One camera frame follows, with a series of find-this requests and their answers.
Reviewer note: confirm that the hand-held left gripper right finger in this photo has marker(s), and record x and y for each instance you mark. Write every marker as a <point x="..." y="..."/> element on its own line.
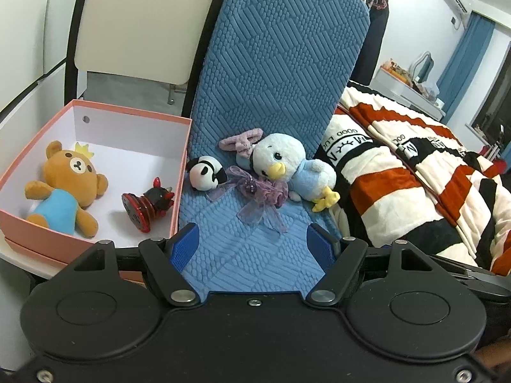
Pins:
<point x="321" y="247"/>

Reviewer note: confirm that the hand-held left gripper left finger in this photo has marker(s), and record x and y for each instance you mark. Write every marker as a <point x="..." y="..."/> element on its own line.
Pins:
<point x="183" y="247"/>

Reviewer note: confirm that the small panda plush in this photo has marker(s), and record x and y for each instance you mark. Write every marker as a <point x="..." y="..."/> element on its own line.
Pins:
<point x="201" y="175"/>

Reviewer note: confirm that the purple hair bow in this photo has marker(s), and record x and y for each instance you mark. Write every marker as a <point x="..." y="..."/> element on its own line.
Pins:
<point x="259" y="187"/>

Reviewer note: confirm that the light blue bird plush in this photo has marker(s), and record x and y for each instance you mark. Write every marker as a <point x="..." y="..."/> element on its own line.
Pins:
<point x="275" y="155"/>

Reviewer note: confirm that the pink hair scrunchie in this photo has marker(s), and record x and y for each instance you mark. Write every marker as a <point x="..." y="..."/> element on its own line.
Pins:
<point x="239" y="140"/>

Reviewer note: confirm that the pink cardboard box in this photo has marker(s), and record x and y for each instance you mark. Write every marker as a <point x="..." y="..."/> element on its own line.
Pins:
<point x="99" y="155"/>

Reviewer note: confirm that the person's right forearm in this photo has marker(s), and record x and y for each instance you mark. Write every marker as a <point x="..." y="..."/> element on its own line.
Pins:
<point x="493" y="357"/>

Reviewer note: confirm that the red black devil figure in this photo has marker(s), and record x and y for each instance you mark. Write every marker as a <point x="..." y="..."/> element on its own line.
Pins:
<point x="153" y="201"/>

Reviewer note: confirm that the striped fleece blanket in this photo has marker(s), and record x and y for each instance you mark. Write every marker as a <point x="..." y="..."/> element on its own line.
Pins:
<point x="399" y="191"/>

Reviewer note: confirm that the brown teddy bear plush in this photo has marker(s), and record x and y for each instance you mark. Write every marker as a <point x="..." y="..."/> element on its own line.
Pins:
<point x="68" y="171"/>

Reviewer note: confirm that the window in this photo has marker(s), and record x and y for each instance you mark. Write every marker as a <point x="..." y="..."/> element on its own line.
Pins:
<point x="495" y="103"/>

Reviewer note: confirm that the white desk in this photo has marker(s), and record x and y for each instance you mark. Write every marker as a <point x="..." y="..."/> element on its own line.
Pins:
<point x="395" y="83"/>

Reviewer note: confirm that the blue textured chair cushion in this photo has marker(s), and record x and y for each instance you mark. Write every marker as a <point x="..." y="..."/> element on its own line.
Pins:
<point x="279" y="68"/>

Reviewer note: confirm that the small items on desk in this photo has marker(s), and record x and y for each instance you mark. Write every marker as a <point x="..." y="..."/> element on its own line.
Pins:
<point x="395" y="70"/>

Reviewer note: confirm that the grey desk lamp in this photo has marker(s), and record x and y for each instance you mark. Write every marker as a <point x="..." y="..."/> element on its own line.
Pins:
<point x="425" y="64"/>

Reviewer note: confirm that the clothes rack with garments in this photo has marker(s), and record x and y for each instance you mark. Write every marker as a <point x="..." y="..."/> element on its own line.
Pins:
<point x="377" y="40"/>

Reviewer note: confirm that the blue curtain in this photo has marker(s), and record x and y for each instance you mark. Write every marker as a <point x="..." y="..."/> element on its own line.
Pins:
<point x="467" y="60"/>

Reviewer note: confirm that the white wardrobe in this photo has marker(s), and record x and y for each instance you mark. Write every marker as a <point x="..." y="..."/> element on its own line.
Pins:
<point x="24" y="28"/>

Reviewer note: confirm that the wall socket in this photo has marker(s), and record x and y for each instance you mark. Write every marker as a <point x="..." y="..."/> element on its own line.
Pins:
<point x="454" y="21"/>

